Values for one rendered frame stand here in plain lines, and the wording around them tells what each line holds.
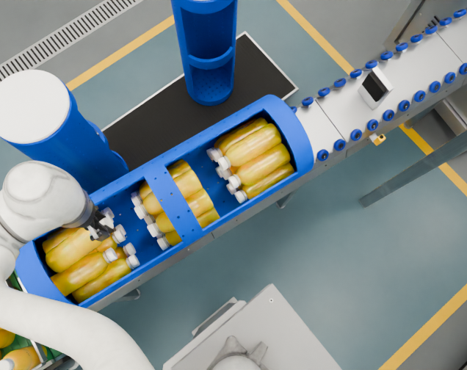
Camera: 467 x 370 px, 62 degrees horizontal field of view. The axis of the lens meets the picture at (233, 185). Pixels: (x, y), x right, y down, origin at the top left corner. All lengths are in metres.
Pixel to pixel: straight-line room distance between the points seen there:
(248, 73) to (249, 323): 1.66
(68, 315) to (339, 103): 1.26
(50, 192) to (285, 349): 0.80
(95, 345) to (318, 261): 1.91
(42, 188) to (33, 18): 2.51
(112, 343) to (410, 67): 1.51
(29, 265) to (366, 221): 1.86
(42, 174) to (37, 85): 0.87
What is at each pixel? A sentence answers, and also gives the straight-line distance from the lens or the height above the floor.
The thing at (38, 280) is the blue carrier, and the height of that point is 1.23.
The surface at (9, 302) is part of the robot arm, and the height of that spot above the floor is 1.69.
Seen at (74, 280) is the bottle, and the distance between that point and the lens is 1.20.
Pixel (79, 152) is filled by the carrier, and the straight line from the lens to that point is 1.65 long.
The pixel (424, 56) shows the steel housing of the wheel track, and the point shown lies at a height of 0.93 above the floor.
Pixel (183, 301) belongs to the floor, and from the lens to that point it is 2.28.
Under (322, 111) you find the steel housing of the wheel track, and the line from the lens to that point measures 1.54.
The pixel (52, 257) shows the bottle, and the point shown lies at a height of 1.19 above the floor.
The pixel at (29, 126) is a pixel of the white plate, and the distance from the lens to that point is 1.50.
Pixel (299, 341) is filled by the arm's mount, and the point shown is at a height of 1.08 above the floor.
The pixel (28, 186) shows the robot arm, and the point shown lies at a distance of 0.71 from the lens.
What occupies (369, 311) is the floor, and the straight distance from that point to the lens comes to 2.42.
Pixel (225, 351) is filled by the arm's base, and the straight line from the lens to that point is 1.19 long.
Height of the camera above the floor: 2.27
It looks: 75 degrees down
